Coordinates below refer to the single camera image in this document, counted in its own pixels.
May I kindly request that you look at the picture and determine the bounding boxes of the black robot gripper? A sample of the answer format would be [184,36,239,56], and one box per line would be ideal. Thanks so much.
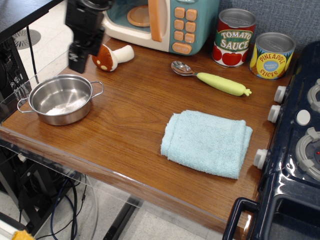
[65,0,113,74]

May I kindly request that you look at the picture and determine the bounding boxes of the stainless steel pot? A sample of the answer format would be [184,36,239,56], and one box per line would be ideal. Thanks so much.
[17,74,105,126]

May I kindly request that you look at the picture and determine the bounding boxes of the plush brown mushroom toy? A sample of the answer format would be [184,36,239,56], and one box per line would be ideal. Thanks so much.
[91,44,135,72]

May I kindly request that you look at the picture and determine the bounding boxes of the black desk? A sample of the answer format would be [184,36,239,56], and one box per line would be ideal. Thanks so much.
[0,0,62,43]

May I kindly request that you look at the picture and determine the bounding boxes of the toy microwave oven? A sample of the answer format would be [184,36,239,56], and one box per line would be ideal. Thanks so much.
[103,0,220,56]

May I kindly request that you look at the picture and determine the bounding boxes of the light blue folded towel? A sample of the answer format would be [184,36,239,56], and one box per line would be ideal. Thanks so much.
[160,110,253,180]

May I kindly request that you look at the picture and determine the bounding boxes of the tomato sauce can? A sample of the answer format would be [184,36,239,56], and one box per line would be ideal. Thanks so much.
[212,8,257,67]

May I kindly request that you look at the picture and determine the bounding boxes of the pineapple slices can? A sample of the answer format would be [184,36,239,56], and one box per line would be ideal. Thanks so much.
[249,32,296,80]

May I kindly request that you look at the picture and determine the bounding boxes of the yellow plush toy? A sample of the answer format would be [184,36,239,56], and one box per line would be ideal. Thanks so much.
[11,230,34,240]

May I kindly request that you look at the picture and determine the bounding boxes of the dark blue toy stove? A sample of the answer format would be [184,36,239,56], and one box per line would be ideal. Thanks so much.
[223,41,320,240]

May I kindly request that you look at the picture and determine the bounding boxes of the spoon with green handle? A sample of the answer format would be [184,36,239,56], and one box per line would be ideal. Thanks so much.
[171,60,252,97]

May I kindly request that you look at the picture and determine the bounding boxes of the black and blue cables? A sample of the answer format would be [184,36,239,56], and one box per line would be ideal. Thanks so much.
[34,172,88,240]

